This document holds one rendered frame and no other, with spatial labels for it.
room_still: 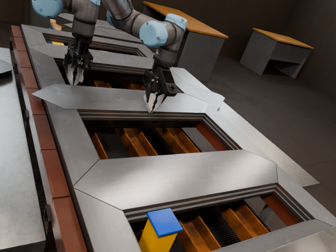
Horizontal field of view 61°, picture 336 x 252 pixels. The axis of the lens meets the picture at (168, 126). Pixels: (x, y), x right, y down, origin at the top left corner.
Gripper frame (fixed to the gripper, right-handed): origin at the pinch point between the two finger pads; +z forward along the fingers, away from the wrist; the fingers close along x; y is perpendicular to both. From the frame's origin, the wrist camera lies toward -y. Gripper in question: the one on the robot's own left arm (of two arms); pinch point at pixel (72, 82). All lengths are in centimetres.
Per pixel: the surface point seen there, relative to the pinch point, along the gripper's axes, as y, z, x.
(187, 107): 15.3, 0.5, 46.0
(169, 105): 14.2, 0.5, 36.9
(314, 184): 60, 10, 90
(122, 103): 14.1, 0.6, 15.5
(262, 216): 54, 35, 79
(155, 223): 71, -3, 0
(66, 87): 3.7, 0.6, -3.0
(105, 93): 6.6, 0.7, 11.3
